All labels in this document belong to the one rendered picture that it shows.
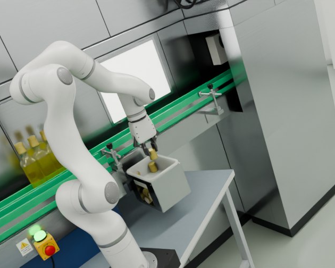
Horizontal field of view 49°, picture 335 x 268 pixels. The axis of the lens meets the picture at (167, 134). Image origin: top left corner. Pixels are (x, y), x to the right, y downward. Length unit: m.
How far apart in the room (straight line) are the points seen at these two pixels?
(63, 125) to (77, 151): 0.09
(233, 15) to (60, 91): 1.13
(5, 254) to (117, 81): 0.79
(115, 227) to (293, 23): 1.60
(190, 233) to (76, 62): 0.84
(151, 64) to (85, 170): 1.02
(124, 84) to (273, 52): 1.05
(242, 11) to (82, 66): 1.01
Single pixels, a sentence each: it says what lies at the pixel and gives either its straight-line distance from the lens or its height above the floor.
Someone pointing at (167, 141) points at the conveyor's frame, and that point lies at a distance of 1.92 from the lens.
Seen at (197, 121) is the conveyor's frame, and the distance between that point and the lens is 2.03.
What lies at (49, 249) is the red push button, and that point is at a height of 0.97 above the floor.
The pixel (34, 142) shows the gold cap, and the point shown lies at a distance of 1.67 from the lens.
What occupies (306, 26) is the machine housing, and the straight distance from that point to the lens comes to 2.46.
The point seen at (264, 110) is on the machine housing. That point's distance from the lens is 2.16.
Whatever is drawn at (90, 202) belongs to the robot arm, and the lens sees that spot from 1.20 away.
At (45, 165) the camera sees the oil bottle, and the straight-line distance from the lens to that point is 1.69.
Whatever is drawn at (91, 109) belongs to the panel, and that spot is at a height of 1.28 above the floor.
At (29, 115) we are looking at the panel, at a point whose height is 1.39.
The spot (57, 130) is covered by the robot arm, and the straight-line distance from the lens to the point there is 1.18.
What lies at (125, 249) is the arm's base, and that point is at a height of 0.96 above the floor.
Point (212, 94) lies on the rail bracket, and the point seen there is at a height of 1.13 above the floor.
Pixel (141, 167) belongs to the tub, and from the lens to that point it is 1.78.
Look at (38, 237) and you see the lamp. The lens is 1.57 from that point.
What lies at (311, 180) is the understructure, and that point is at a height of 0.28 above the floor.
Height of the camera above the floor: 1.70
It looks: 20 degrees down
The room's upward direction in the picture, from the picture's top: 21 degrees counter-clockwise
